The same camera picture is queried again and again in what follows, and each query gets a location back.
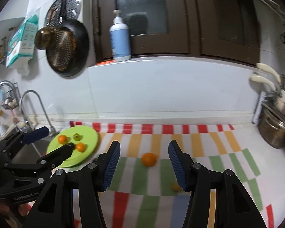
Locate green plate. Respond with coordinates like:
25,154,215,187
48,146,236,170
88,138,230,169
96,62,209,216
46,126,100,168

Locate dark wooden cabinet door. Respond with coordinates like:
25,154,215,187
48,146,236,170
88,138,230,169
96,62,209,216
192,0,262,66
91,0,200,63

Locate colourful striped tablecloth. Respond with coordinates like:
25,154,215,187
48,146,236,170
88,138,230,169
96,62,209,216
69,121,275,228

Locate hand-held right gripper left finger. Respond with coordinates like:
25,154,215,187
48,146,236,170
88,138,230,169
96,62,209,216
21,141,121,228

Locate round steel steamer rack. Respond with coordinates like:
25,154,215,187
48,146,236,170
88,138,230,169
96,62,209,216
44,0,82,28

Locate white blue pump bottle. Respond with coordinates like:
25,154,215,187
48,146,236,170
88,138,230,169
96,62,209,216
109,9,131,62

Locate black frying pan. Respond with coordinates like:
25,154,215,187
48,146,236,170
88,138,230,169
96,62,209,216
46,0,89,77

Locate cream handled utensils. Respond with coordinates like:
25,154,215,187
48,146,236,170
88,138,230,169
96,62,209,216
249,74,285,107

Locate steel sink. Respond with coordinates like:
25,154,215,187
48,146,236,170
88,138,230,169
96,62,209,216
0,133,55,164

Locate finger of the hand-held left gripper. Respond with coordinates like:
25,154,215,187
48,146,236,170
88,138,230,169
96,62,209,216
0,127,50,164
5,144,74,178

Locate white wire hanger rack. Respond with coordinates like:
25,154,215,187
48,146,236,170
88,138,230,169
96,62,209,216
259,0,285,24

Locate black wire basket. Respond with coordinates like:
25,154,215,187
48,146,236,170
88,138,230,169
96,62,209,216
1,83,21,110

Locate small copper saucepan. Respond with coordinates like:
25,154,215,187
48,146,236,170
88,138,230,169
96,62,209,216
35,27,59,50

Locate large steel pot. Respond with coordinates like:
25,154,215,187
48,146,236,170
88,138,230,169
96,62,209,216
258,110,285,149

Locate green white bag box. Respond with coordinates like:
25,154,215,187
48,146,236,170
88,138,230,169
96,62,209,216
6,14,38,75

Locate slim gooseneck faucet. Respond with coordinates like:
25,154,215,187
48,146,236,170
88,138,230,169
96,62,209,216
19,90,57,137

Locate person's left hand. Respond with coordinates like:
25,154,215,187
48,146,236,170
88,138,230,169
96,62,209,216
0,201,32,219

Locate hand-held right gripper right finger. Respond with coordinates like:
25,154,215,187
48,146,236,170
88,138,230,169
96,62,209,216
168,141,264,228

